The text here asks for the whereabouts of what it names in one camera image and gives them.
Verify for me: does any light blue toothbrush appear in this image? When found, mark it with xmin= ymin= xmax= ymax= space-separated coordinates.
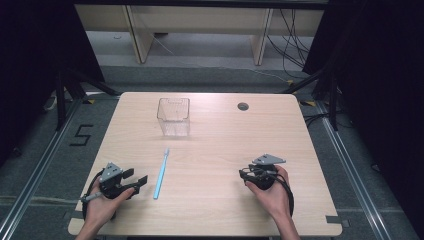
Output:
xmin=152 ymin=148 xmax=171 ymax=201

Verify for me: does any bundle of black cables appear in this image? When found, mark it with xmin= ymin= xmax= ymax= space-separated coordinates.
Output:
xmin=265 ymin=8 xmax=312 ymax=80

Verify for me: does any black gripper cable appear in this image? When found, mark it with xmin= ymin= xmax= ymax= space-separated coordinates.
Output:
xmin=272 ymin=172 xmax=296 ymax=218
xmin=81 ymin=169 xmax=106 ymax=221

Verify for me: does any person's left hand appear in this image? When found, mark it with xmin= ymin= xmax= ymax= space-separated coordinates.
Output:
xmin=84 ymin=179 xmax=136 ymax=225

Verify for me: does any person's right hand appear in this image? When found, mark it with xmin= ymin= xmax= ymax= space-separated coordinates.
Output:
xmin=244 ymin=165 xmax=292 ymax=219

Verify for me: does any silver cable plug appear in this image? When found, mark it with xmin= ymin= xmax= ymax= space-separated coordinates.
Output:
xmin=79 ymin=191 xmax=104 ymax=203

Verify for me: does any black metal stand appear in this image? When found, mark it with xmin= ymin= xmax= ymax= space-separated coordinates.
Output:
xmin=279 ymin=64 xmax=340 ymax=132
xmin=54 ymin=65 xmax=122 ymax=132

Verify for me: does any beige wooden desk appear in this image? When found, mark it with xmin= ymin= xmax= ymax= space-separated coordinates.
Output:
xmin=73 ymin=3 xmax=325 ymax=67

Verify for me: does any clear plastic container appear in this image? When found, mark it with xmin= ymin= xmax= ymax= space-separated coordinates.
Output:
xmin=156 ymin=97 xmax=191 ymax=138

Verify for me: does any black tape strip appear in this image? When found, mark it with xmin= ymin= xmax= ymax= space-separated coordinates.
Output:
xmin=62 ymin=209 xmax=88 ymax=222
xmin=325 ymin=215 xmax=350 ymax=229

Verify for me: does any metal floor rail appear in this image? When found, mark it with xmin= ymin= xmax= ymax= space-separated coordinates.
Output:
xmin=315 ymin=100 xmax=394 ymax=240
xmin=0 ymin=98 xmax=83 ymax=240

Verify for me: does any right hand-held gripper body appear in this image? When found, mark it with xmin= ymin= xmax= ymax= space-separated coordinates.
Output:
xmin=245 ymin=153 xmax=287 ymax=191

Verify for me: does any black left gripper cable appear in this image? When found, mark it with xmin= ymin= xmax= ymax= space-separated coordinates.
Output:
xmin=81 ymin=169 xmax=106 ymax=221

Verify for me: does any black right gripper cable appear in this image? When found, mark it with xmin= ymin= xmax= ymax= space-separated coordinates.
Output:
xmin=272 ymin=172 xmax=296 ymax=218

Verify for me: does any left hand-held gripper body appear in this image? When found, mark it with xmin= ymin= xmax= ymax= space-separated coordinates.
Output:
xmin=98 ymin=161 xmax=136 ymax=201

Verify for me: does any black curtain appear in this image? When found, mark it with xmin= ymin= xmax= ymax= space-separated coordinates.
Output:
xmin=302 ymin=0 xmax=424 ymax=240
xmin=0 ymin=0 xmax=106 ymax=168

